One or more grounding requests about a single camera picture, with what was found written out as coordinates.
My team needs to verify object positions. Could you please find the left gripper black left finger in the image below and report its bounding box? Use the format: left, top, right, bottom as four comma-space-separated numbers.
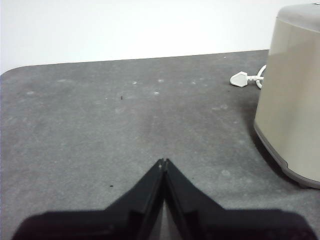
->
11, 158, 165, 240

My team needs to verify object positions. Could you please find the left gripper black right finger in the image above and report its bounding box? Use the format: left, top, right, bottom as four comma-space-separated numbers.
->
163, 158, 316, 240

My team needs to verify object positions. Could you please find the cream two-slot toaster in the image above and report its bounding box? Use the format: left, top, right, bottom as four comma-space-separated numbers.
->
253, 3, 320, 190

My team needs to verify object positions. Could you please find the white power cord with plug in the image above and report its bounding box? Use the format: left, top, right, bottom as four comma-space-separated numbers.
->
229, 64, 267, 90

